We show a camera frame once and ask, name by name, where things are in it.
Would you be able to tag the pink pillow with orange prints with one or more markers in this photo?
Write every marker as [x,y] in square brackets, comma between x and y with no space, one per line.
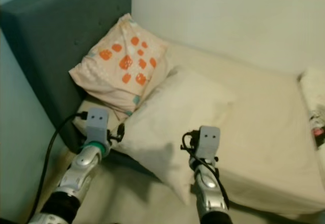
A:
[111,74]

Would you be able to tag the cream sheeted mattress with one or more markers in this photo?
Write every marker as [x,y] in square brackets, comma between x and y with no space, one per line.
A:
[269,142]

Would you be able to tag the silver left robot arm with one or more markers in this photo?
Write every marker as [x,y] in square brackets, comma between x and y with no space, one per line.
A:
[84,170]

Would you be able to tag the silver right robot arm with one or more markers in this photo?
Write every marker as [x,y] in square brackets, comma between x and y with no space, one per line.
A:
[205,183]

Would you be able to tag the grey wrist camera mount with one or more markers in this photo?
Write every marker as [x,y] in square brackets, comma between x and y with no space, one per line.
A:
[208,142]
[97,127]

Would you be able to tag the plain white pillow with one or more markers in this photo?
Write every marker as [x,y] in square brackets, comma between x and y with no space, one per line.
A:
[175,117]

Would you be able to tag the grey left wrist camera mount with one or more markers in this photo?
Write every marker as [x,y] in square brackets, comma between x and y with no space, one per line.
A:
[97,127]

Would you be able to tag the small pink item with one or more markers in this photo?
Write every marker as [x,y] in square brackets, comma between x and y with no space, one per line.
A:
[319,131]

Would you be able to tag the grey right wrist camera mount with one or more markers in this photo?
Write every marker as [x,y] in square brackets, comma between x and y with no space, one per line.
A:
[208,142]

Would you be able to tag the grey-blue upholstered headboard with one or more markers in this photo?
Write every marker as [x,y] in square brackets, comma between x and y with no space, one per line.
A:
[51,36]

